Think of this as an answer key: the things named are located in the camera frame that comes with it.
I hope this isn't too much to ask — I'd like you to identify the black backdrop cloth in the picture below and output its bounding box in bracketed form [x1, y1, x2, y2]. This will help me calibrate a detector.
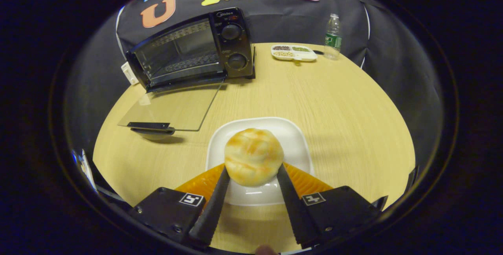
[65, 0, 444, 161]

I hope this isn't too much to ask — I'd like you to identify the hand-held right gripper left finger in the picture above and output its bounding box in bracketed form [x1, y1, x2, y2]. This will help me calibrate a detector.
[130, 163, 230, 248]

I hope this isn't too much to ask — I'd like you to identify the clear plastic water bottle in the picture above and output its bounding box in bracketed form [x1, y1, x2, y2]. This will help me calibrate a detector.
[324, 13, 343, 60]

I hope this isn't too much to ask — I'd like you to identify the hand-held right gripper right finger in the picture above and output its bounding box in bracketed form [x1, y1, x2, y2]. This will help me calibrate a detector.
[277, 163, 389, 248]

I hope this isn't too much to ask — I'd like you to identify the white divided dish with beans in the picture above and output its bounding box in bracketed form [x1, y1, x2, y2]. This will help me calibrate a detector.
[271, 44, 318, 62]

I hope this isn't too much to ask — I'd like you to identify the white square plate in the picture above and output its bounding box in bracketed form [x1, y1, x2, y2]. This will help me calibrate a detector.
[206, 117, 314, 207]

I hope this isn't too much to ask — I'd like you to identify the black electric oven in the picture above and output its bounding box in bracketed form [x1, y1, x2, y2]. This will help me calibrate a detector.
[117, 7, 256, 141]

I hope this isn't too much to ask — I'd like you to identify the golden round bread bun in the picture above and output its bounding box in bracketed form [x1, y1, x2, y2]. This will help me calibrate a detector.
[224, 128, 285, 187]

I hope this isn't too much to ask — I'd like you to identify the white toaster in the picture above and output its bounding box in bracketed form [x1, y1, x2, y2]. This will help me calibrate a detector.
[121, 62, 139, 86]

